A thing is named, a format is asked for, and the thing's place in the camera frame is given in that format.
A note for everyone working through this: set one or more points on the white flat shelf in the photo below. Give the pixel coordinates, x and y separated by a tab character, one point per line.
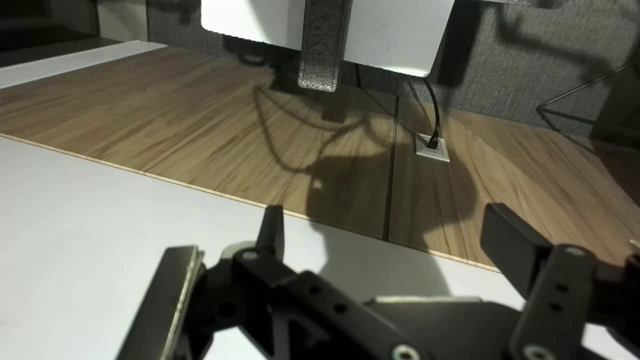
253	20

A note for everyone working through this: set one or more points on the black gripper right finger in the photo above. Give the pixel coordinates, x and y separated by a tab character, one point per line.
553	293

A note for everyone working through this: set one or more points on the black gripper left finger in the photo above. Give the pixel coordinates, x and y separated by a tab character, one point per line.
320	293

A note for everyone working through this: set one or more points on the small white table outlet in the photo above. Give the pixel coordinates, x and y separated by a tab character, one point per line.
432	148

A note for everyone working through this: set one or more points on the white flat panel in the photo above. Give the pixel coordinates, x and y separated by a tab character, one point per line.
67	63

